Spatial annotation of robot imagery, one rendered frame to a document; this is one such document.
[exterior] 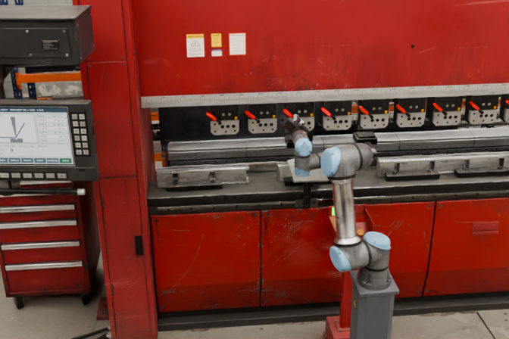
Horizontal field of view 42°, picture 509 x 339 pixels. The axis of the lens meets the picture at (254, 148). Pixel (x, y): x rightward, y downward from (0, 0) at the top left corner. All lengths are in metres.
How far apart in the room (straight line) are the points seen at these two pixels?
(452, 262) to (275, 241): 1.05
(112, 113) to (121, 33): 0.40
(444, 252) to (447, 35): 1.25
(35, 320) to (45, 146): 1.61
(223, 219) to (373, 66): 1.13
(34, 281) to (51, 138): 1.49
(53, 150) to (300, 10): 1.37
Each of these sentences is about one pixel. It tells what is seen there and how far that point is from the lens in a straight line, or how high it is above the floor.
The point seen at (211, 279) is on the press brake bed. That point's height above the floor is 0.34.
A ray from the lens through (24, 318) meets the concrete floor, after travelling 4.36.
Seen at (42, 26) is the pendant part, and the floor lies 1.91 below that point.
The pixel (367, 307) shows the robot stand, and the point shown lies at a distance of 3.08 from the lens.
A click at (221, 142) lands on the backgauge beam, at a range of 3.94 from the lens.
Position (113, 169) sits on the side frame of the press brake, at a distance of 3.41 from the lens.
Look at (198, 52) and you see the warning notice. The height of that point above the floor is 1.62.
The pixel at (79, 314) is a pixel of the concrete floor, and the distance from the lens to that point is 4.29.
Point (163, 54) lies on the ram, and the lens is 3.41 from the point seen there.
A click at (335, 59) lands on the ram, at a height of 1.56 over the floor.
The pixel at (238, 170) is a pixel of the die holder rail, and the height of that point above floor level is 0.95.
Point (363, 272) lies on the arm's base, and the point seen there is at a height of 0.84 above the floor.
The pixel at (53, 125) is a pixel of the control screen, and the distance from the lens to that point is 2.92.
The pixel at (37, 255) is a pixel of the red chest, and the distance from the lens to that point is 4.16.
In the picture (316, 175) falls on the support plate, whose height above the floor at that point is 1.00.
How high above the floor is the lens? 2.52
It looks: 23 degrees down
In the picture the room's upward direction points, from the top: 1 degrees counter-clockwise
